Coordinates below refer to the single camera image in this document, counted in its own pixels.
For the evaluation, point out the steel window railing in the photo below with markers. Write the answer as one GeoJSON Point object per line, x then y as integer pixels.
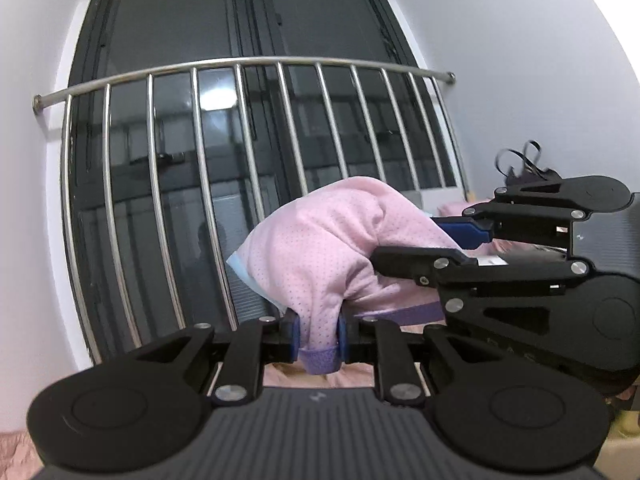
{"type": "Point", "coordinates": [200, 65]}

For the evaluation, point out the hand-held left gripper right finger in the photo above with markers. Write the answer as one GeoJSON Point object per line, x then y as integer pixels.
{"type": "Point", "coordinates": [342, 345]}

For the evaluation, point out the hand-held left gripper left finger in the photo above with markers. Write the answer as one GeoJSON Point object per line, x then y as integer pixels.
{"type": "Point", "coordinates": [294, 342]}

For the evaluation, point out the dark framed window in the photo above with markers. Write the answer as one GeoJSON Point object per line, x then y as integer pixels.
{"type": "Point", "coordinates": [310, 20]}

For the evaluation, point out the black bag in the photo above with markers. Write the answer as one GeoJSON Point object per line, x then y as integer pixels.
{"type": "Point", "coordinates": [530, 177]}

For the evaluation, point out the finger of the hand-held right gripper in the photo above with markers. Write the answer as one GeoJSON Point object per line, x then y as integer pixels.
{"type": "Point", "coordinates": [425, 262]}
{"type": "Point", "coordinates": [465, 230]}

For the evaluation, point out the pink bedsheet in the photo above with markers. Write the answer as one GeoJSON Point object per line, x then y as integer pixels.
{"type": "Point", "coordinates": [20, 455]}

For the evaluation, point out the pink blue purple-trimmed garment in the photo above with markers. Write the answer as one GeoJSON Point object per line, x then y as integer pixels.
{"type": "Point", "coordinates": [325, 240]}

